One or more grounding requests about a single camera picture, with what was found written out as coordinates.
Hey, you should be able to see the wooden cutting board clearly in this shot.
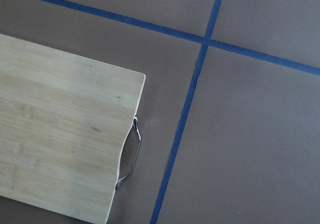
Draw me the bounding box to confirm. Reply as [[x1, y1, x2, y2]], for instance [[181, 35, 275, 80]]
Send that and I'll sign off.
[[0, 35, 146, 224]]

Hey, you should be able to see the metal cutting board handle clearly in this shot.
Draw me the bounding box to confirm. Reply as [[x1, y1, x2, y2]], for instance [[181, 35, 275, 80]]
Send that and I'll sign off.
[[115, 115, 142, 190]]

